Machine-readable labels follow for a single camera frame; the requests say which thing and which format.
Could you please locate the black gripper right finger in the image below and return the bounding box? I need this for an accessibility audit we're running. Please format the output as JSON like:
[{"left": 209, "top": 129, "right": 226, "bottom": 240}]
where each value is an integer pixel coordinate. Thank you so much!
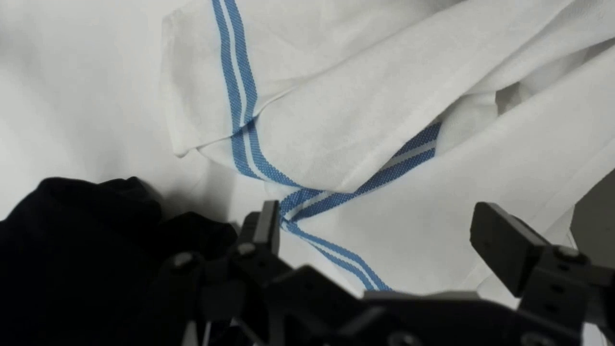
[{"left": 468, "top": 200, "right": 553, "bottom": 298}]

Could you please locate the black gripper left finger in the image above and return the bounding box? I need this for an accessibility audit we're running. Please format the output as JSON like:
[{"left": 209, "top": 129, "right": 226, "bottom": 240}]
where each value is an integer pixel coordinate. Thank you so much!
[{"left": 236, "top": 198, "right": 282, "bottom": 257}]

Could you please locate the white cloth with blue stripes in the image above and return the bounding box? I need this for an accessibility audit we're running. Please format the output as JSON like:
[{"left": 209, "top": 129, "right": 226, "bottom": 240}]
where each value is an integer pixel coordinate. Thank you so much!
[{"left": 159, "top": 0, "right": 615, "bottom": 311}]

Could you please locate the black cloth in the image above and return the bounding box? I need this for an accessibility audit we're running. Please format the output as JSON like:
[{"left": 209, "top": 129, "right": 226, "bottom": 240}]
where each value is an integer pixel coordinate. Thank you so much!
[{"left": 0, "top": 177, "right": 257, "bottom": 346}]

